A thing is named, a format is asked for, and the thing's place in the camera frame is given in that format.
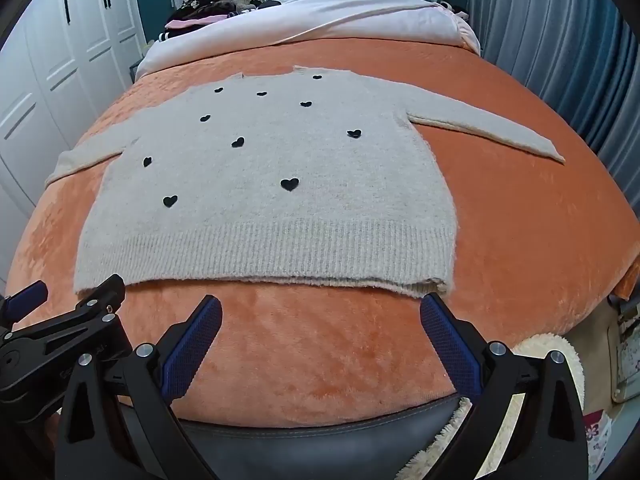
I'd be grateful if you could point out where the orange plush blanket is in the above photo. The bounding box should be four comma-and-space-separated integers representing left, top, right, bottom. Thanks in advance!
5, 42, 640, 428

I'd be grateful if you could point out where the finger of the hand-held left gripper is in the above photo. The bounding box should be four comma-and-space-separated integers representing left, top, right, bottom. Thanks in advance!
0, 281, 49, 332
5, 274, 127, 356

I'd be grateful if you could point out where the white wardrobe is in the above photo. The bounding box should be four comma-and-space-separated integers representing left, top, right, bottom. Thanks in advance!
0, 0, 148, 281

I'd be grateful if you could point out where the pile of dark clothes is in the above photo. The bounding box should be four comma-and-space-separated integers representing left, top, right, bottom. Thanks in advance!
160, 0, 282, 43

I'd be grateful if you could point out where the pink floral bag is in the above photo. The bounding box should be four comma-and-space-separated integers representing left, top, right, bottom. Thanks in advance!
582, 407, 614, 468

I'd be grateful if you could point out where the white fluffy rug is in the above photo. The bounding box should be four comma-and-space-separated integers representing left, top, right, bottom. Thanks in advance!
395, 332, 587, 480

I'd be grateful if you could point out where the beige sweater with black hearts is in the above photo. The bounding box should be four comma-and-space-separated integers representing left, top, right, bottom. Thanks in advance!
45, 65, 566, 297

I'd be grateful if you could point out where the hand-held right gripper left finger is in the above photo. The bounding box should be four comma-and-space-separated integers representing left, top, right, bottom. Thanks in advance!
54, 295, 223, 480

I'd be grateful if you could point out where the white duvet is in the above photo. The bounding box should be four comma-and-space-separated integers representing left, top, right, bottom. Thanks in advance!
135, 0, 482, 81

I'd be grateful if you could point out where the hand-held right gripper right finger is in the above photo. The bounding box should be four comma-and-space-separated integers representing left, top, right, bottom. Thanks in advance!
420, 292, 588, 480

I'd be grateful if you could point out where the grey-blue curtain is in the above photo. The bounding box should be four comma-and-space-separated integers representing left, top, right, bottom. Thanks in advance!
467, 0, 640, 196

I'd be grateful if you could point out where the dark grey bed frame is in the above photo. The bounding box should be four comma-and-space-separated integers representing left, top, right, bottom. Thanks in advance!
175, 395, 473, 480

